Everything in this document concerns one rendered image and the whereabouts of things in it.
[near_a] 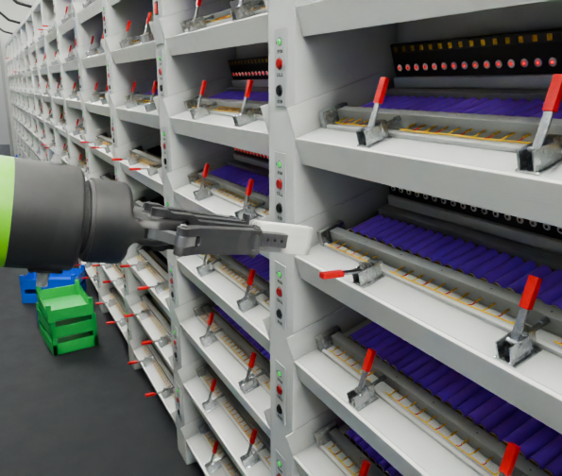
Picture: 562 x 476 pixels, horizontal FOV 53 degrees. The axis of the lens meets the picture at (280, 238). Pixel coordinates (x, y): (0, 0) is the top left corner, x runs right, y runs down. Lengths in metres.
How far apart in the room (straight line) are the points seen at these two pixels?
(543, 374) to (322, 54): 0.59
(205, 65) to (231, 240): 1.13
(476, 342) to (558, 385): 0.11
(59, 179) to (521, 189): 0.42
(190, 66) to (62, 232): 1.16
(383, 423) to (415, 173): 0.38
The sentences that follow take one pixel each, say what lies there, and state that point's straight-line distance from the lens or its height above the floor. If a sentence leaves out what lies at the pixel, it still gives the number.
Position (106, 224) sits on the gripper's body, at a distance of 0.49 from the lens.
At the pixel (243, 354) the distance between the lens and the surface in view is 1.47.
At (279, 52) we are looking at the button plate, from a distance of 0.97.
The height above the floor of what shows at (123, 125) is 1.03.
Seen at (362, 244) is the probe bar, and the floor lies 0.93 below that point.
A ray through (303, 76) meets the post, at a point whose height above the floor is 1.19.
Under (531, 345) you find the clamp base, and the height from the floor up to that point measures 0.91.
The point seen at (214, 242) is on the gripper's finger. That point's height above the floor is 1.04.
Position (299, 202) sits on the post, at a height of 0.98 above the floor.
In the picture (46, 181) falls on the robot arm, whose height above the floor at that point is 1.10.
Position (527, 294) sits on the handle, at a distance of 0.64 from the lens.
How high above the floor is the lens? 1.18
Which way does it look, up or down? 15 degrees down
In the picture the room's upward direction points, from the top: straight up
